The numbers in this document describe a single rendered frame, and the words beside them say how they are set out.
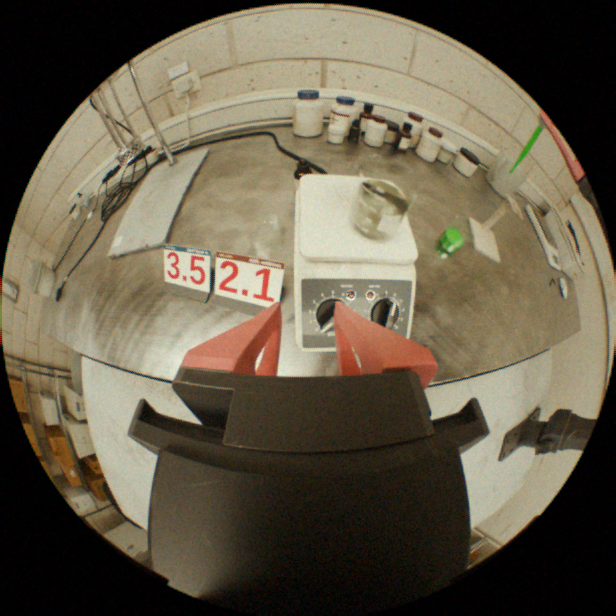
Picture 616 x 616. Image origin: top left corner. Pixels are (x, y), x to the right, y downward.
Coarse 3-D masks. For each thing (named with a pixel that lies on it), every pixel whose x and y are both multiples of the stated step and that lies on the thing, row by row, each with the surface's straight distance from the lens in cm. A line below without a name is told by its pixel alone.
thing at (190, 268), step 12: (168, 252) 33; (180, 252) 31; (168, 264) 34; (180, 264) 32; (192, 264) 30; (204, 264) 29; (168, 276) 34; (180, 276) 32; (192, 276) 31; (204, 276) 29
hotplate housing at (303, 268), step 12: (300, 264) 21; (312, 264) 21; (324, 264) 21; (336, 264) 21; (348, 264) 21; (360, 264) 21; (372, 264) 22; (384, 264) 22; (396, 264) 23; (408, 264) 24; (300, 276) 20; (312, 276) 21; (324, 276) 21; (336, 276) 21; (348, 276) 21; (360, 276) 21; (372, 276) 22; (384, 276) 22; (396, 276) 22; (408, 276) 23; (300, 288) 21; (300, 300) 21; (300, 312) 21; (300, 324) 22; (408, 324) 24; (300, 336) 22; (408, 336) 26; (300, 348) 25; (312, 348) 23; (324, 348) 23
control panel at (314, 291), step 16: (304, 288) 21; (320, 288) 21; (336, 288) 21; (352, 288) 21; (368, 288) 22; (384, 288) 22; (400, 288) 23; (304, 304) 21; (320, 304) 21; (352, 304) 21; (368, 304) 22; (400, 304) 23; (304, 320) 21; (400, 320) 24; (304, 336) 22; (320, 336) 22
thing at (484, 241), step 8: (512, 200) 46; (504, 208) 46; (512, 208) 43; (496, 216) 48; (520, 216) 44; (472, 224) 48; (480, 224) 51; (488, 224) 49; (480, 232) 49; (488, 232) 52; (480, 240) 47; (488, 240) 50; (480, 248) 45; (488, 248) 48; (496, 248) 51; (488, 256) 47; (496, 256) 49
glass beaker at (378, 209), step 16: (368, 160) 19; (384, 160) 20; (368, 176) 16; (384, 176) 21; (400, 176) 20; (416, 176) 19; (368, 192) 16; (384, 192) 15; (400, 192) 16; (416, 192) 18; (352, 208) 20; (368, 208) 17; (384, 208) 17; (400, 208) 17; (352, 224) 20; (368, 224) 19; (384, 224) 18; (400, 224) 20; (368, 240) 20; (384, 240) 20
